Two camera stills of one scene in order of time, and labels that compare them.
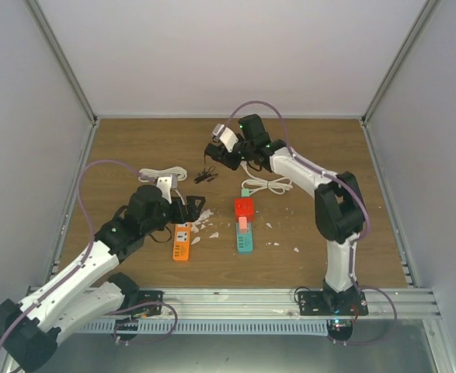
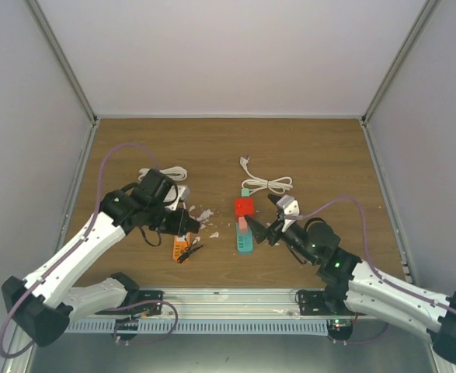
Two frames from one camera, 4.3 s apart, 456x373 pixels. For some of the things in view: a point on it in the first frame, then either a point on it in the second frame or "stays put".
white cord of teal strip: x=280 y=185 stays put
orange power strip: x=181 y=243 stays put
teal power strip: x=245 y=240 stays put
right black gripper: x=225 y=159 → x=260 y=231
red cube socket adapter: x=244 y=207 stays put
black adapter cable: x=207 y=175 → x=193 y=247
